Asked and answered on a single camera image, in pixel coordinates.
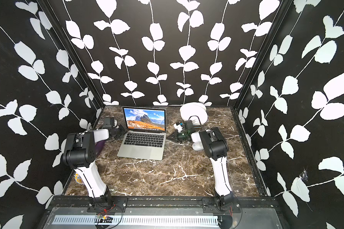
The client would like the black front mounting rail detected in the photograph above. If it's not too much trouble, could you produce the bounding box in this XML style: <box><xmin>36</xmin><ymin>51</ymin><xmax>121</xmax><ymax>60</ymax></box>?
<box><xmin>48</xmin><ymin>196</ymin><xmax>281</xmax><ymax>214</ymax></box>

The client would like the purple yellow toy bowl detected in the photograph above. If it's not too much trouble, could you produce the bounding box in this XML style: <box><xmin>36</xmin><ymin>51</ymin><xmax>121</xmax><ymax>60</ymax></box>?
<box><xmin>74</xmin><ymin>173</ymin><xmax>84</xmax><ymax>185</ymax></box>

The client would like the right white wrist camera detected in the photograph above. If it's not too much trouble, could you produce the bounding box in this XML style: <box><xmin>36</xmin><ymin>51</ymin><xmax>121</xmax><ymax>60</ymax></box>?
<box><xmin>173</xmin><ymin>122</ymin><xmax>184</xmax><ymax>133</ymax></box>

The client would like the white plates stack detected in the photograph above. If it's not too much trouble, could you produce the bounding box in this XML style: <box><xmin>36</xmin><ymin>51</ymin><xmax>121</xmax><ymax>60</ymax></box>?
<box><xmin>180</xmin><ymin>102</ymin><xmax>208</xmax><ymax>124</ymax></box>

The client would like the white perforated cable duct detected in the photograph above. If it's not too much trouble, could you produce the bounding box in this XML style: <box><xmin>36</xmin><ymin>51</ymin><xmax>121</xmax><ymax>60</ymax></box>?
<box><xmin>51</xmin><ymin>215</ymin><xmax>218</xmax><ymax>227</ymax></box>

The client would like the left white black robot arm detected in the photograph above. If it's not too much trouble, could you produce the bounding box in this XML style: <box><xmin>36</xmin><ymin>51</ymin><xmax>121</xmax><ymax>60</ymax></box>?
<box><xmin>62</xmin><ymin>116</ymin><xmax>126</xmax><ymax>210</ymax></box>

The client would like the silver laptop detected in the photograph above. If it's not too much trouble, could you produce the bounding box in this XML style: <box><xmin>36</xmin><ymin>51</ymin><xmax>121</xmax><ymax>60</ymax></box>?
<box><xmin>117</xmin><ymin>106</ymin><xmax>167</xmax><ymax>161</ymax></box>

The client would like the white wireless mouse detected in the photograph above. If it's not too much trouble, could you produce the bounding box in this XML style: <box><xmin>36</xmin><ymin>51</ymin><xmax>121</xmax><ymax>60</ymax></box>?
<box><xmin>192</xmin><ymin>142</ymin><xmax>204</xmax><ymax>151</ymax></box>

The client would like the purple eggplant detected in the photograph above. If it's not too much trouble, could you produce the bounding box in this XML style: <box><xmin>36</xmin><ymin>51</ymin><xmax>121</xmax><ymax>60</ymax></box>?
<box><xmin>95</xmin><ymin>140</ymin><xmax>106</xmax><ymax>157</ymax></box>

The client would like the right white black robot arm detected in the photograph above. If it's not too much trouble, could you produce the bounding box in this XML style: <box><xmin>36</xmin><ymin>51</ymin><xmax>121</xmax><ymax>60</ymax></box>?
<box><xmin>167</xmin><ymin>120</ymin><xmax>235</xmax><ymax>211</ymax></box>

